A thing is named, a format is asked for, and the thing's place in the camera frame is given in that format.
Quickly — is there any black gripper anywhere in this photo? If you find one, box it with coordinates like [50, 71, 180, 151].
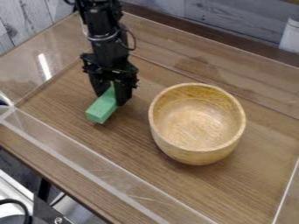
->
[80, 35, 137, 106]

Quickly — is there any green rectangular block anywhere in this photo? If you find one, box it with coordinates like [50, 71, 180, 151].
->
[85, 86, 117, 124]

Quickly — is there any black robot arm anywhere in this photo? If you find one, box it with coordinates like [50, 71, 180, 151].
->
[64, 0, 138, 106]

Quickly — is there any light wooden bowl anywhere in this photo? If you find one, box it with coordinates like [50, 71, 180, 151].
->
[148, 83, 247, 165]

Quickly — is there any black metal table leg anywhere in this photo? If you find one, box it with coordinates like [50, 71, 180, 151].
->
[37, 178, 52, 201]

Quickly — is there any white cylinder container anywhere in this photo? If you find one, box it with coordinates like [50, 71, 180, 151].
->
[279, 15, 299, 54]

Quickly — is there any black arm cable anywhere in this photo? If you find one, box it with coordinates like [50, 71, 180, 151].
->
[117, 25, 137, 52]

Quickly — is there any black cable loop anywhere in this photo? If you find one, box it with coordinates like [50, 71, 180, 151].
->
[0, 199, 33, 224]

